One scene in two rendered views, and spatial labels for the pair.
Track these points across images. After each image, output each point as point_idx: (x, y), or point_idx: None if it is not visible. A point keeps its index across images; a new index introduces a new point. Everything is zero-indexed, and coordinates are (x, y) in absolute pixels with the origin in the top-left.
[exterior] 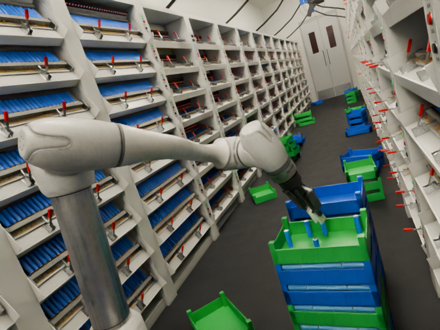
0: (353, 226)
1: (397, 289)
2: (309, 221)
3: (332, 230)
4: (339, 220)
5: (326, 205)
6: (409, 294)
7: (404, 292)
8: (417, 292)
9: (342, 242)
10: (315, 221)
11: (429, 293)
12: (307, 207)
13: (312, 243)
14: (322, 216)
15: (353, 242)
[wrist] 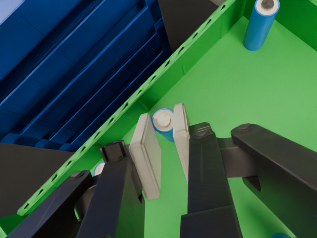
0: (220, 33)
1: (171, 38)
2: (93, 145)
3: (165, 93)
4: (186, 54)
5: (31, 7)
6: (191, 33)
7: (182, 35)
8: (196, 21)
9: (263, 126)
10: (160, 152)
11: (210, 11)
12: (137, 179)
13: (181, 202)
14: (188, 122)
15: (296, 100)
